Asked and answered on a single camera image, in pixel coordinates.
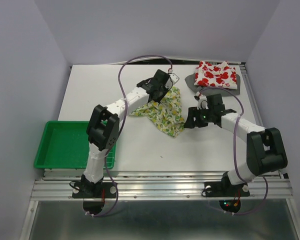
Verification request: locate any green plastic tray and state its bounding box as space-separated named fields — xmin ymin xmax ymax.
xmin=33 ymin=120 xmax=119 ymax=171

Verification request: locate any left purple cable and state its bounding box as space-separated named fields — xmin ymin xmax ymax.
xmin=83 ymin=54 xmax=175 ymax=218

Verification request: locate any purple cable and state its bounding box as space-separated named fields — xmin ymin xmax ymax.
xmin=83 ymin=54 xmax=175 ymax=218
xmin=194 ymin=86 xmax=270 ymax=216

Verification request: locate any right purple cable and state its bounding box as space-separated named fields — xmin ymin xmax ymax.
xmin=194 ymin=86 xmax=270 ymax=216

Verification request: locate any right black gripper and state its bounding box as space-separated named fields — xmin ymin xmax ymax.
xmin=182 ymin=105 xmax=214 ymax=128

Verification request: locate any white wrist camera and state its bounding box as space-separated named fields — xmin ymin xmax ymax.
xmin=165 ymin=72 xmax=180 ymax=90
xmin=194 ymin=92 xmax=208 ymax=110

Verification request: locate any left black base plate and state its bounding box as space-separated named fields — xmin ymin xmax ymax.
xmin=69 ymin=181 xmax=117 ymax=199

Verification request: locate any red poppy print skirt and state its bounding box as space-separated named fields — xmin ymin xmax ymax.
xmin=194 ymin=61 xmax=238 ymax=90

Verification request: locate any right side aluminium rail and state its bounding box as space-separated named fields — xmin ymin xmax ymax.
xmin=236 ymin=62 xmax=291 ymax=180

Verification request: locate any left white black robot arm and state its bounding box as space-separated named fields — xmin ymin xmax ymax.
xmin=72 ymin=69 xmax=175 ymax=199

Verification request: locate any grey folded skirt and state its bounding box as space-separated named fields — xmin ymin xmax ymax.
xmin=184 ymin=73 xmax=241 ymax=97

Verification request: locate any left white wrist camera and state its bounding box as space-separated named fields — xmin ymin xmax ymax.
xmin=165 ymin=72 xmax=180 ymax=90

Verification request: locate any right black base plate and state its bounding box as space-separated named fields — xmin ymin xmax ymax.
xmin=201 ymin=181 xmax=250 ymax=198

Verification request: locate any aluminium front rail frame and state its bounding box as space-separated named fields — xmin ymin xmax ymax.
xmin=20 ymin=168 xmax=300 ymax=240

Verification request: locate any lemon print skirt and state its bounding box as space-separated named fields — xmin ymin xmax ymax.
xmin=129 ymin=86 xmax=185 ymax=138

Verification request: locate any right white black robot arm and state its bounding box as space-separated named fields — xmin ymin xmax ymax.
xmin=184 ymin=92 xmax=288 ymax=198

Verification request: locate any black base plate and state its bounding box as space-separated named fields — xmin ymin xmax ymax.
xmin=69 ymin=181 xmax=117 ymax=199
xmin=201 ymin=181 xmax=250 ymax=198

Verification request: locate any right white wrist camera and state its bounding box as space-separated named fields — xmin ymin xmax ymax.
xmin=194 ymin=92 xmax=208 ymax=110

